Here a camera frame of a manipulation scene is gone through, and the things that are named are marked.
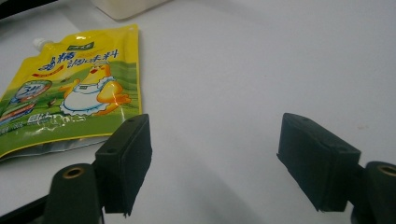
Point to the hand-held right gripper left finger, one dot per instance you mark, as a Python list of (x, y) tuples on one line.
[(124, 161)]

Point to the yellow spouted seasoning pouch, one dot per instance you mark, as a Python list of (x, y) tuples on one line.
[(74, 102)]

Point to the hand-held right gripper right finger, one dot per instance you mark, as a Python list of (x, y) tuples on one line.
[(317, 165)]

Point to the beige plastic box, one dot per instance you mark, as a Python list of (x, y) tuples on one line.
[(127, 7)]

